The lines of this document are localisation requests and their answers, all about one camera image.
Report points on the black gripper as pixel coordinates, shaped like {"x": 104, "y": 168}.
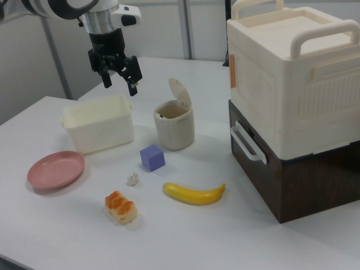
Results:
{"x": 108, "y": 50}

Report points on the white paper ball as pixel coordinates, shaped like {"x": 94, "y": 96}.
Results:
{"x": 133, "y": 179}

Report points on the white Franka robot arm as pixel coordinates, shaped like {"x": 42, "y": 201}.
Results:
{"x": 42, "y": 7}

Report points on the beige trash can with lid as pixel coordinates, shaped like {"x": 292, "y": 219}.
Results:
{"x": 174, "y": 132}

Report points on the white plastic basket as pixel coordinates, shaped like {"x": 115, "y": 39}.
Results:
{"x": 101, "y": 132}

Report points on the purple cube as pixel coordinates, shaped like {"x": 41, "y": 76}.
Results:
{"x": 152, "y": 159}

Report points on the pink plate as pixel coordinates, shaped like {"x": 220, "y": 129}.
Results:
{"x": 54, "y": 173}

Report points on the orange box latch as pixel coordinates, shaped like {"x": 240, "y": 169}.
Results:
{"x": 232, "y": 71}

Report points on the toy salmon sushi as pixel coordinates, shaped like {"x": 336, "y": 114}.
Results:
{"x": 121, "y": 208}

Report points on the yellow toy banana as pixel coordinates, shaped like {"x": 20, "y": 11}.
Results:
{"x": 194, "y": 195}

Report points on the cream plastic storage box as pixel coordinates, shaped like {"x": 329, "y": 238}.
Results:
{"x": 281, "y": 98}

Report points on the dark wood drawer box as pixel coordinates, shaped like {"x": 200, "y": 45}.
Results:
{"x": 309, "y": 185}

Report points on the grey metal partition post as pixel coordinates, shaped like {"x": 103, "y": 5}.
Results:
{"x": 189, "y": 28}

